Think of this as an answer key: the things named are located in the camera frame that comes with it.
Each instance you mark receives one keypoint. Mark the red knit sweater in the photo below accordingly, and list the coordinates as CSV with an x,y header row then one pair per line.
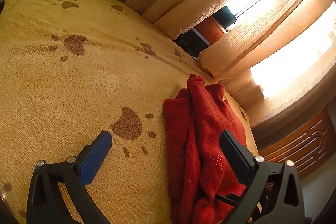
x,y
197,168

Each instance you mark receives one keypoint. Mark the ribbed peach curtain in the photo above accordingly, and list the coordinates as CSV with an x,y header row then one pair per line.
x,y
265,29

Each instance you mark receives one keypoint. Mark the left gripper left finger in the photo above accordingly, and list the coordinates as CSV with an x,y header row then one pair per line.
x,y
45,203

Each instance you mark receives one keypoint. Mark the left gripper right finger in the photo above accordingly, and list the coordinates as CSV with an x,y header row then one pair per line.
x,y
273,191

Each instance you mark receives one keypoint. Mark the black speaker box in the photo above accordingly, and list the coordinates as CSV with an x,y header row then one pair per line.
x,y
200,37

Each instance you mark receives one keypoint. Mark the carved wooden cabinet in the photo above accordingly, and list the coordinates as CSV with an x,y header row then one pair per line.
x,y
309,147

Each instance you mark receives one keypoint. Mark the teal box on sill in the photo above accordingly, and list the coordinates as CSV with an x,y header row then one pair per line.
x,y
225,17

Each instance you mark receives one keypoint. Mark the yellow paw print blanket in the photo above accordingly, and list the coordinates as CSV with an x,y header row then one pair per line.
x,y
73,68

